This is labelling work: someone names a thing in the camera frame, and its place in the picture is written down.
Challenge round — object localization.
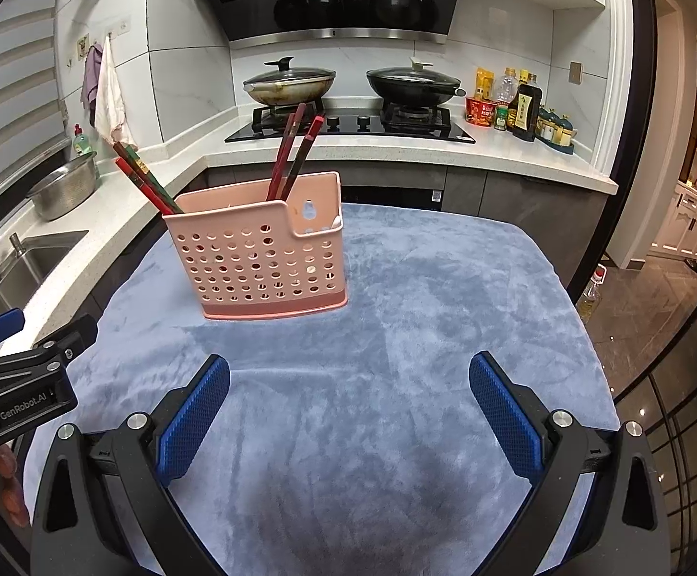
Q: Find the small green cap bottle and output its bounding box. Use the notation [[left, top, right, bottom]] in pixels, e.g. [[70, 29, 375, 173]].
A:
[[494, 104, 508, 132]]

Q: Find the left hand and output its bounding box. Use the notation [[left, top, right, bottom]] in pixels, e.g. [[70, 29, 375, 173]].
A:
[[0, 444, 30, 528]]

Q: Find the black wok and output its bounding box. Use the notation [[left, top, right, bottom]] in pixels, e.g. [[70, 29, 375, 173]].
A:
[[366, 59, 467, 108]]

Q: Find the steel kitchen sink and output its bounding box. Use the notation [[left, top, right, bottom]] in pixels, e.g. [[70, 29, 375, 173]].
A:
[[0, 230, 87, 313]]

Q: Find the black gas stove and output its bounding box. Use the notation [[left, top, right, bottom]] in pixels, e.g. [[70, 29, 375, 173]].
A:
[[226, 101, 474, 144]]

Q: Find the bright red chopstick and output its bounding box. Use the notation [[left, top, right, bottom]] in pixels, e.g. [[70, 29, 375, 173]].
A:
[[116, 157, 173, 216]]

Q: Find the green dish soap bottle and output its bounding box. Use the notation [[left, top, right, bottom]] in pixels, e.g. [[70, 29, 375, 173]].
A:
[[72, 123, 93, 156]]

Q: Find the cooking oil jug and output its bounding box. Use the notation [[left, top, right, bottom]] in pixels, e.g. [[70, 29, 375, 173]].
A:
[[577, 264, 606, 323]]

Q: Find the red instant noodle cup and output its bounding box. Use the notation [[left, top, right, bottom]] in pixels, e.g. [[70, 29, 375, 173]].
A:
[[465, 96, 496, 128]]

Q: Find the lidded beige wok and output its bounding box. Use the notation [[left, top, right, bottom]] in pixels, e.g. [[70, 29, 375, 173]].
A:
[[243, 56, 335, 107]]

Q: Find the white hanging towel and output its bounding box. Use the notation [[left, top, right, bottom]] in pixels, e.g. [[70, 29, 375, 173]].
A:
[[95, 35, 136, 147]]

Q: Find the purple hanging cloth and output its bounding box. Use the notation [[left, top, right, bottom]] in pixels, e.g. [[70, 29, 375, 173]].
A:
[[80, 43, 104, 115]]

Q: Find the spice jar rack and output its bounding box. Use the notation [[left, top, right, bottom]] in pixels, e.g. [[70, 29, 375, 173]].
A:
[[536, 106, 577, 155]]

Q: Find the stainless steel pot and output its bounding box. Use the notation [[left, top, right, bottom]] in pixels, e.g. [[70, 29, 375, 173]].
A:
[[27, 151, 100, 221]]

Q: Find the clear plastic bottle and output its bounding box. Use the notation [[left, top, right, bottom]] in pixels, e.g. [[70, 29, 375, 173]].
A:
[[494, 68, 519, 106]]

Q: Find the dark soy sauce bottle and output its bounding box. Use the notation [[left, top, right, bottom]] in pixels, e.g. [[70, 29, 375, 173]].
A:
[[509, 70, 542, 142]]

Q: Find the pink perforated utensil holder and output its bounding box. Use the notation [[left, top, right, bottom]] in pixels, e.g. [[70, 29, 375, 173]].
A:
[[165, 172, 348, 320]]

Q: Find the green chopstick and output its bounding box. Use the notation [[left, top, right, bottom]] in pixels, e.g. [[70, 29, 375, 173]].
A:
[[113, 142, 182, 215]]

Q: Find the dark brown-red chopstick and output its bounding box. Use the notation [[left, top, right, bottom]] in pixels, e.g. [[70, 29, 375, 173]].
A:
[[266, 103, 307, 200]]

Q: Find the grey-blue fleece mat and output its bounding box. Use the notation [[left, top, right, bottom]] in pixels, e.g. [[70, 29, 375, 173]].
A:
[[67, 205, 619, 575]]

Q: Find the yellow snack packet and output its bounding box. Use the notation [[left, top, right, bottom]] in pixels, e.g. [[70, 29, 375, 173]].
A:
[[474, 68, 494, 100]]

